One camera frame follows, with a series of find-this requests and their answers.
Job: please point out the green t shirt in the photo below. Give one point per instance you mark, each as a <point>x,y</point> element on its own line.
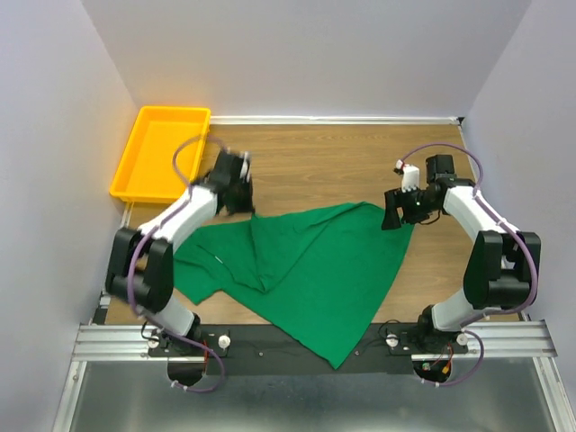
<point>319,275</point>

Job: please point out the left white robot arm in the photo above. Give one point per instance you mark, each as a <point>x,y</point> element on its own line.
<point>141,264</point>

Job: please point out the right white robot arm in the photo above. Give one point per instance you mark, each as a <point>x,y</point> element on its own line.
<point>501,276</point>

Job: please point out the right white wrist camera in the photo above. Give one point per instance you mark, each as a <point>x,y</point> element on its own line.
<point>409,176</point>

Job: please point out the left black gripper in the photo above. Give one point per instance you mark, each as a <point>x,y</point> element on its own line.
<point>247,206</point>

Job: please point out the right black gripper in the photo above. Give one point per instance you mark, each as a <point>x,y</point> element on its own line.
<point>394,199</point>

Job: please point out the yellow plastic tray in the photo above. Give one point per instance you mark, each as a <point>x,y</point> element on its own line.
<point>163,152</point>

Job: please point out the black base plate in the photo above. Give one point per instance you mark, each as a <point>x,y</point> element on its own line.
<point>390,348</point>

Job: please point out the aluminium frame rail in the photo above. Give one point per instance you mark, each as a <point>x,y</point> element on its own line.
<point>109,343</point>

